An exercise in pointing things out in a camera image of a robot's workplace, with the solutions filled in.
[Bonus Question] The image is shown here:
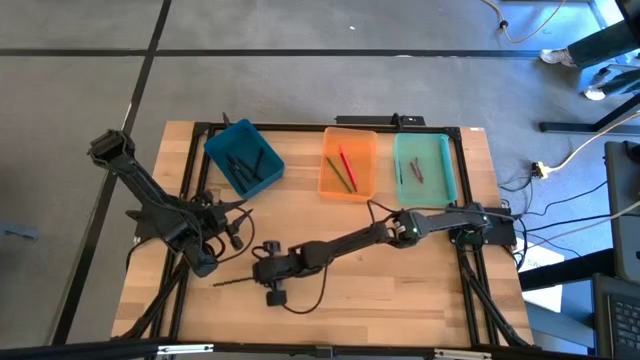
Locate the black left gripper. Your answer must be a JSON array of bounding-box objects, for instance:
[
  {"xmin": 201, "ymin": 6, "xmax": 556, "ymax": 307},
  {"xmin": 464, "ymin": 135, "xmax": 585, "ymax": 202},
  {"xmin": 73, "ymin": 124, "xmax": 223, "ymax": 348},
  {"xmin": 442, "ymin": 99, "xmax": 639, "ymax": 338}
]
[{"xmin": 199, "ymin": 188, "xmax": 255, "ymax": 252}]

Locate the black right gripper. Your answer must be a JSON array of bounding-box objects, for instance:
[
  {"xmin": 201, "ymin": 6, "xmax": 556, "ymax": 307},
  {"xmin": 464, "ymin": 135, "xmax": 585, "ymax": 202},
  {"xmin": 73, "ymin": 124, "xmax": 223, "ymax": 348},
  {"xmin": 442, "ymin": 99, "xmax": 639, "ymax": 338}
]
[{"xmin": 251, "ymin": 239, "xmax": 302, "ymax": 308}]

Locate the black pencil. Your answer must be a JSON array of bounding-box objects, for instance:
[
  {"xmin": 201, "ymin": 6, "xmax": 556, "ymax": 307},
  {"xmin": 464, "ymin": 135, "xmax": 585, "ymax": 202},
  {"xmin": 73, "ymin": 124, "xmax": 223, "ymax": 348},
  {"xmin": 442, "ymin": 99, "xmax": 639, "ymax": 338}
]
[{"xmin": 211, "ymin": 276, "xmax": 257, "ymax": 288}]

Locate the blue plastic bin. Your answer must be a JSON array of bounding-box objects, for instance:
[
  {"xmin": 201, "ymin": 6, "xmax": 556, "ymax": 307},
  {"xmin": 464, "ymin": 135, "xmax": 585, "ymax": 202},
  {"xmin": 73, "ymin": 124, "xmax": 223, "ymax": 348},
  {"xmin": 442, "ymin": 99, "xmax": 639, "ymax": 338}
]
[{"xmin": 203, "ymin": 117, "xmax": 287, "ymax": 201}]

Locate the green pencil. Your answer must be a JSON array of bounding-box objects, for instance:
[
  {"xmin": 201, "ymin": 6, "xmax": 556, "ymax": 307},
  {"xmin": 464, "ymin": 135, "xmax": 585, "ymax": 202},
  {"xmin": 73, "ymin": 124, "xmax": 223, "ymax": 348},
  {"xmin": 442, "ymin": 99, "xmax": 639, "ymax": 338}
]
[{"xmin": 325, "ymin": 156, "xmax": 354, "ymax": 195}]

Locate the orange translucent plastic bin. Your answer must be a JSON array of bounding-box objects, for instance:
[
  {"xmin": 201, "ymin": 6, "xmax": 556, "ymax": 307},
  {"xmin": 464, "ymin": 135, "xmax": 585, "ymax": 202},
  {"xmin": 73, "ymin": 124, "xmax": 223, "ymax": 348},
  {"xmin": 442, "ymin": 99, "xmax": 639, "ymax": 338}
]
[{"xmin": 317, "ymin": 125, "xmax": 379, "ymax": 203}]

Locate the black overhead beam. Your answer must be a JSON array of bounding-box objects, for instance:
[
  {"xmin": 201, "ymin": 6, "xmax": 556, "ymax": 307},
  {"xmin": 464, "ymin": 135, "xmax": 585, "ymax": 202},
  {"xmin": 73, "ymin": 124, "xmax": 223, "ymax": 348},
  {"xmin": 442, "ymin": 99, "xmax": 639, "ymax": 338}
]
[{"xmin": 0, "ymin": 338, "xmax": 640, "ymax": 360}]

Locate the teal translucent plastic bin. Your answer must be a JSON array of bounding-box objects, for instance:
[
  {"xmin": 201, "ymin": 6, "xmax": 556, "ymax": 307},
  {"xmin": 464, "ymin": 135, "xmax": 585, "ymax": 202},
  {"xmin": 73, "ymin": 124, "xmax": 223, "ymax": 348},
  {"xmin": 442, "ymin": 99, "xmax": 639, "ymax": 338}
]
[{"xmin": 392, "ymin": 131, "xmax": 459, "ymax": 208}]

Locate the grey floor scrap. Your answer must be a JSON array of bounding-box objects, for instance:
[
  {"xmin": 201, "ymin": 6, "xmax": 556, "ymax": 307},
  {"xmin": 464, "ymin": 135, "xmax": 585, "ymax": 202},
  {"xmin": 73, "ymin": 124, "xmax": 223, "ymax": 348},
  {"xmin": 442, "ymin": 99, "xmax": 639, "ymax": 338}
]
[{"xmin": 2, "ymin": 224, "xmax": 35, "ymax": 242}]

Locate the white paper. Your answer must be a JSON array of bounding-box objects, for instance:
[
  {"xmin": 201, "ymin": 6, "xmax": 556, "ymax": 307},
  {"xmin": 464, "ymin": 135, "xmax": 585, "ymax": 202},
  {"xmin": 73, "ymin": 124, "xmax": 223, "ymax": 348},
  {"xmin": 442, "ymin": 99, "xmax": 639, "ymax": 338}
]
[{"xmin": 519, "ymin": 243, "xmax": 565, "ymax": 314}]

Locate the black floor beam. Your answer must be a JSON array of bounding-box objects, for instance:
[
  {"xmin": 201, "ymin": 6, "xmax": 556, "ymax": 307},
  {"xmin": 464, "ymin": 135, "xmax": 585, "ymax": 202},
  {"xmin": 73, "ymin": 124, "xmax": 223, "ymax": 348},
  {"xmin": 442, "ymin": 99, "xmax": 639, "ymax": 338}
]
[{"xmin": 518, "ymin": 248, "xmax": 615, "ymax": 292}]

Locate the black desk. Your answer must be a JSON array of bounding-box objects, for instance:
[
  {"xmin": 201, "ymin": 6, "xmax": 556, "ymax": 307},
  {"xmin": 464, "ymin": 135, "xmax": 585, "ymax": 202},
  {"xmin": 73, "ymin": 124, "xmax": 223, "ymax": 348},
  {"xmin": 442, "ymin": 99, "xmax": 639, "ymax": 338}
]
[{"xmin": 538, "ymin": 92, "xmax": 640, "ymax": 135}]

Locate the person's white shoe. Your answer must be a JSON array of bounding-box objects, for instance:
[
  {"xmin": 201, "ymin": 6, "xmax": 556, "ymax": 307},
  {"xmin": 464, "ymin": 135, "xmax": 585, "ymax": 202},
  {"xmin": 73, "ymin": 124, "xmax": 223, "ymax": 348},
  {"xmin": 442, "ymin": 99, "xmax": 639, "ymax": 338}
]
[
  {"xmin": 539, "ymin": 47, "xmax": 577, "ymax": 69},
  {"xmin": 582, "ymin": 83, "xmax": 610, "ymax": 102}
]

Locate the dark laptop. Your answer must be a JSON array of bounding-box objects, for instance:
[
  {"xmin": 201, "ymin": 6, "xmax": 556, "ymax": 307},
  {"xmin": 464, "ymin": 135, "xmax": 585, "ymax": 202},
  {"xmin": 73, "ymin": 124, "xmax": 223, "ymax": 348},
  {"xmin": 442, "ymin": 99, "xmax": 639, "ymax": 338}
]
[{"xmin": 591, "ymin": 273, "xmax": 640, "ymax": 360}]

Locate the grey case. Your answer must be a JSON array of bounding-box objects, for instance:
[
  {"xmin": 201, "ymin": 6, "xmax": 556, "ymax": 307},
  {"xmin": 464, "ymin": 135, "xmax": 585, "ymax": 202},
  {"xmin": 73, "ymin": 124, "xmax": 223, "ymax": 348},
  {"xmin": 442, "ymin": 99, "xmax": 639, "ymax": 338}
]
[{"xmin": 604, "ymin": 140, "xmax": 640, "ymax": 285}]

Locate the person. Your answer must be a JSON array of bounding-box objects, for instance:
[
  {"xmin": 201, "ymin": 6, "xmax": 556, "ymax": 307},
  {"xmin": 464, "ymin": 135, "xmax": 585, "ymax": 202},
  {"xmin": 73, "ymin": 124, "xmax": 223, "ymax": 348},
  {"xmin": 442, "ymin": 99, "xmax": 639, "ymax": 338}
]
[{"xmin": 567, "ymin": 18, "xmax": 640, "ymax": 97}]

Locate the silver bracket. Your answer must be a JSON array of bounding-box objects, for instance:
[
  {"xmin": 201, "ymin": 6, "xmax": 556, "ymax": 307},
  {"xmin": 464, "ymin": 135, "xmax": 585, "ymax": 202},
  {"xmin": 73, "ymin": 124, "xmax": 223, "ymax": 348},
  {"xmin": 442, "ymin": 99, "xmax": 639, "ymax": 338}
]
[
  {"xmin": 433, "ymin": 348, "xmax": 493, "ymax": 360},
  {"xmin": 156, "ymin": 343, "xmax": 215, "ymax": 356}
]

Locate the black camera bar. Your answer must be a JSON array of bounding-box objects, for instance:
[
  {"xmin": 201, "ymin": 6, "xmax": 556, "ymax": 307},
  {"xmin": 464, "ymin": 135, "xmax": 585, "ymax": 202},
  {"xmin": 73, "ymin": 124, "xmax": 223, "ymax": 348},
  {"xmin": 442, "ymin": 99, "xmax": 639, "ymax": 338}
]
[{"xmin": 335, "ymin": 113, "xmax": 427, "ymax": 128}]

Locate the yellow white cable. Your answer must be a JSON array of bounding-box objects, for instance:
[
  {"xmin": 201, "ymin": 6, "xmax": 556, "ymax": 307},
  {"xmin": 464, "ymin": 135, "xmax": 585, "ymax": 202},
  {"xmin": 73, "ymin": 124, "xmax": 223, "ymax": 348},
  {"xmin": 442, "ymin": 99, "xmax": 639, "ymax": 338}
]
[{"xmin": 546, "ymin": 110, "xmax": 640, "ymax": 174}]

